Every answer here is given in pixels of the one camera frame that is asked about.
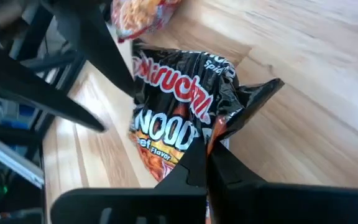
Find black Maruchan fire noodle packet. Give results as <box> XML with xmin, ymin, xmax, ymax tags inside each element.
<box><xmin>128</xmin><ymin>40</ymin><xmax>285</xmax><ymax>183</ymax></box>

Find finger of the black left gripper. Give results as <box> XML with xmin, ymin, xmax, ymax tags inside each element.
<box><xmin>47</xmin><ymin>0</ymin><xmax>135</xmax><ymax>98</ymax></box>
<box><xmin>0</xmin><ymin>34</ymin><xmax>105</xmax><ymax>133</ymax></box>

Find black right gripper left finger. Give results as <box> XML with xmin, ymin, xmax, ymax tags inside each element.
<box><xmin>155</xmin><ymin>136</ymin><xmax>208</xmax><ymax>189</ymax></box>

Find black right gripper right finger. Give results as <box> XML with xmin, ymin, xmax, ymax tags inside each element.
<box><xmin>208</xmin><ymin>142</ymin><xmax>267</xmax><ymax>189</ymax></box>

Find red Maruchan roast beef packet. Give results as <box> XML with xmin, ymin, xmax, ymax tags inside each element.
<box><xmin>110</xmin><ymin>0</ymin><xmax>183</xmax><ymax>43</ymax></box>

